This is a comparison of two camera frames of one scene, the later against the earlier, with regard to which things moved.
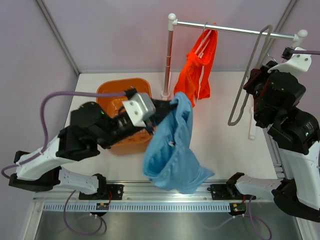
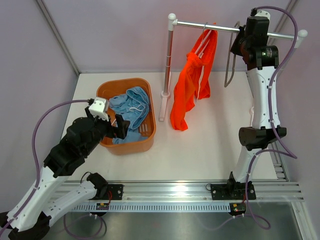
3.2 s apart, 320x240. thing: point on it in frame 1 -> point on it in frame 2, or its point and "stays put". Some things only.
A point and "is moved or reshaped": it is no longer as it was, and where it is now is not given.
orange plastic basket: x=137 y=144 stays put
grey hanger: x=267 y=28 -> x=226 y=84
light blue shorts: x=168 y=162 is moved or reshaped
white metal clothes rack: x=299 y=37 stays put
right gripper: x=258 y=75 -> x=235 y=48
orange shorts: x=194 y=80 stays put
